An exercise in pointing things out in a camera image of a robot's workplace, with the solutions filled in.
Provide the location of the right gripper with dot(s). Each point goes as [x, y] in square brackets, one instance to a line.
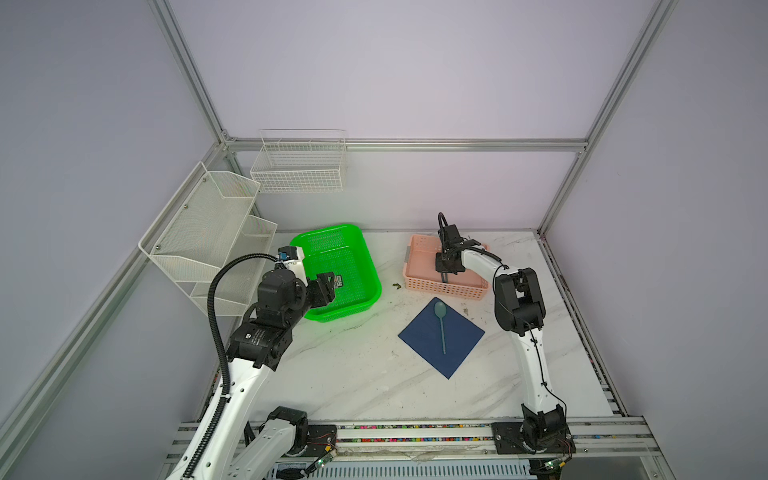
[439, 264]

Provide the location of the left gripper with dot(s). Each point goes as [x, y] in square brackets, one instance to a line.
[321, 290]

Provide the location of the green plastic basket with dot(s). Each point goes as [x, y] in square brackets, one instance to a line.
[341, 249]

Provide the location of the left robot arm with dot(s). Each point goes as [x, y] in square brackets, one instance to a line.
[255, 349]

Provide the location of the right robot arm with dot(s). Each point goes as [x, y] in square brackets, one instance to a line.
[519, 310]

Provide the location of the pink plastic basket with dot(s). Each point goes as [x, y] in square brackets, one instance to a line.
[420, 274]

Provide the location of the white mesh lower shelf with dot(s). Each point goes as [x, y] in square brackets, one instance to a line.
[237, 290]

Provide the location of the white mesh shelf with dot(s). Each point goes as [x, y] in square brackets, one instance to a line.
[193, 236]
[237, 290]

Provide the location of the white mesh upper shelf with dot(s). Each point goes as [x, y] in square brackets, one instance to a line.
[193, 236]

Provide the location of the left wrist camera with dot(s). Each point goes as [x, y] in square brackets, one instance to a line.
[292, 257]

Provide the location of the white wire wall basket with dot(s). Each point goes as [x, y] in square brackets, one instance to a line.
[301, 161]

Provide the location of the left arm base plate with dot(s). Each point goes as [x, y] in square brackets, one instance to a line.
[313, 440]

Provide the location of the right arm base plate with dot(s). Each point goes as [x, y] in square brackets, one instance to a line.
[524, 438]

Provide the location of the aluminium mounting rail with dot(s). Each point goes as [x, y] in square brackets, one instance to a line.
[471, 439]

